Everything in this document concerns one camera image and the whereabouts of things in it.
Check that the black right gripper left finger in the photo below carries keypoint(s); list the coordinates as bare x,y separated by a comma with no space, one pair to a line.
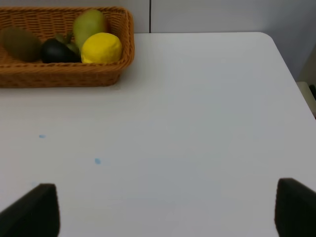
36,214

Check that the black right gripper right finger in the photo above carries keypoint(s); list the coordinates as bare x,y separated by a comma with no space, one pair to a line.
295,209

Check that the dark mangosteen fruit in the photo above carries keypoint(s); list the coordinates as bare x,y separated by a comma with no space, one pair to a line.
60,49

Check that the brown kiwi fruit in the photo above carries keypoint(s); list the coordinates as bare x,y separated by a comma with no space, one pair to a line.
20,44

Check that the yellow soap box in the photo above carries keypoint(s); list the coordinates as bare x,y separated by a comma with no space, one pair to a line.
101,48

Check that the green red pear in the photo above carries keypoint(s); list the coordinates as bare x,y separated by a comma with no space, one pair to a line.
87,24

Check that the orange wicker basket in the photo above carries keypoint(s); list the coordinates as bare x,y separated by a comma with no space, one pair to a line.
44,22

